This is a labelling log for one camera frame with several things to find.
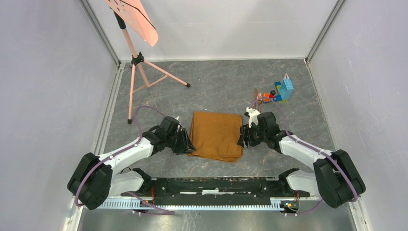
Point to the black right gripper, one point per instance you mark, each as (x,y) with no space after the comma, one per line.
(245,131)

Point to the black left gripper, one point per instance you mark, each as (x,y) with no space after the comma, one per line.
(185,142)

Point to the orange cloth napkin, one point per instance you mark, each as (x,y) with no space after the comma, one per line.
(215,136)

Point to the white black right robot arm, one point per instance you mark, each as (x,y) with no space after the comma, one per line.
(334,177)

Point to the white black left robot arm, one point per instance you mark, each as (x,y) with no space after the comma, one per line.
(98,177)

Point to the colourful toy brick build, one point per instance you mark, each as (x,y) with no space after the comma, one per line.
(282,92)

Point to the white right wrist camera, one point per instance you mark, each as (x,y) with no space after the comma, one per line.
(252,115)

